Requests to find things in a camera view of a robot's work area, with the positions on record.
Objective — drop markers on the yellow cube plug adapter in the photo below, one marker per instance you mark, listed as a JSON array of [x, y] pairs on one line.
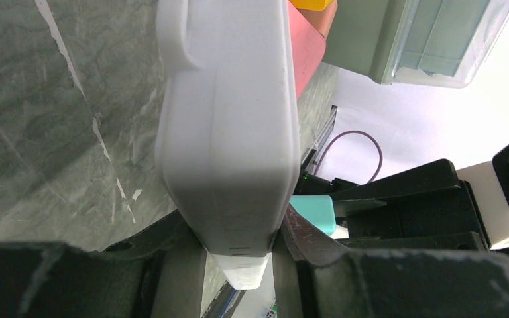
[[312, 5]]

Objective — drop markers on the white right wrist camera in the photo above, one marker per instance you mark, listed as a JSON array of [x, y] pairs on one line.
[[489, 182]]

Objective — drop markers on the black aluminium base frame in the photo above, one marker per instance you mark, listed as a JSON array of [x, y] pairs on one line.
[[312, 155]]

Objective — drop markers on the white power strip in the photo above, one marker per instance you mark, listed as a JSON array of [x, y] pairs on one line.
[[227, 147]]

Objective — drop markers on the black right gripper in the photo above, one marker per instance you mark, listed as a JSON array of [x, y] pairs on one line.
[[429, 201]]

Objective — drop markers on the pink triangular plug adapter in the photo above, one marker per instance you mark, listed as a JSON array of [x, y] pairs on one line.
[[308, 48]]

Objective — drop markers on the translucent green storage box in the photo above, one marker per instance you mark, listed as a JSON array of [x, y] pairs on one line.
[[429, 42]]

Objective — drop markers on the teal plug adapter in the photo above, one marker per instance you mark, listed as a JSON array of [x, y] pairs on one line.
[[317, 209]]

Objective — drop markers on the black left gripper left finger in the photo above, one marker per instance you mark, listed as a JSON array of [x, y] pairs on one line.
[[158, 272]]

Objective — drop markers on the small salmon pink plug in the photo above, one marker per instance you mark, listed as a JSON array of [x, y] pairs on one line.
[[321, 20]]

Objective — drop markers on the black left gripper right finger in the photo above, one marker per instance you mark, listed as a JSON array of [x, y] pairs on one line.
[[316, 276]]

